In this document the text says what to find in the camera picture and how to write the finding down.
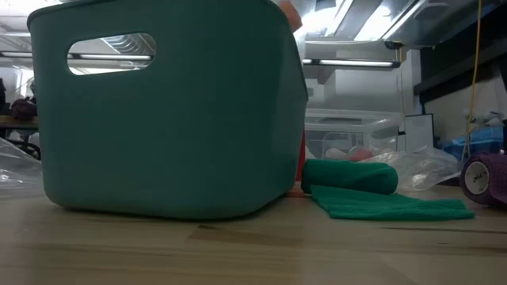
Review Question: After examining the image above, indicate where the teal plastic bin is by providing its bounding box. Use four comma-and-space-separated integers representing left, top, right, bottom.
26, 0, 309, 221

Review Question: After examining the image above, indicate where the orange bandage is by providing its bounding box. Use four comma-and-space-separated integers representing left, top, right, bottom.
278, 0, 304, 33

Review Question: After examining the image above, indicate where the white roll in container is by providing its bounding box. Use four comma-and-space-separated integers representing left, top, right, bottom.
324, 148, 348, 161

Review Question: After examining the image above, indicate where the green bandage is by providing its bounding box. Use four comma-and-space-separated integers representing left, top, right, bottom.
300, 158, 475, 222

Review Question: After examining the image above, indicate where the purple bandage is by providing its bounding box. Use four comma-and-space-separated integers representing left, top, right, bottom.
459, 153, 507, 209

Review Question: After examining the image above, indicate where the red plastic case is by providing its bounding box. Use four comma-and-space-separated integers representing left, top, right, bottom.
295, 128, 307, 183

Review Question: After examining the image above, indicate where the clear plastic lidded container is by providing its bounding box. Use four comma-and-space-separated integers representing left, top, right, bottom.
304, 108, 405, 162

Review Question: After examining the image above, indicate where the red item in container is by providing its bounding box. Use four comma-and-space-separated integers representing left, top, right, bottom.
349, 146, 373, 162

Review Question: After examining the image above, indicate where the ceiling light tube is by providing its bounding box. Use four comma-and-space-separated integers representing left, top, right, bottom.
0, 51, 154, 61
301, 59, 401, 69

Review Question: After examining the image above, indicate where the white framed board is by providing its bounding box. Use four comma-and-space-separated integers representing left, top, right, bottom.
403, 113, 436, 150

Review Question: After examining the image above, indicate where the clear plastic bag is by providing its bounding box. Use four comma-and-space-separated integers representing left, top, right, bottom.
0, 137, 44, 199
366, 145, 463, 193

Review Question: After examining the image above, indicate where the blue plastic crate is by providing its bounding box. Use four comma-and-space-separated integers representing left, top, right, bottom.
441, 126, 506, 159

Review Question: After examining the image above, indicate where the dark maroon bag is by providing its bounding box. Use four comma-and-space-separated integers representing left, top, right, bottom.
10, 97, 39, 121

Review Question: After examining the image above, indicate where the wooden background table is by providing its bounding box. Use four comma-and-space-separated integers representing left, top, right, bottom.
0, 115, 40, 130

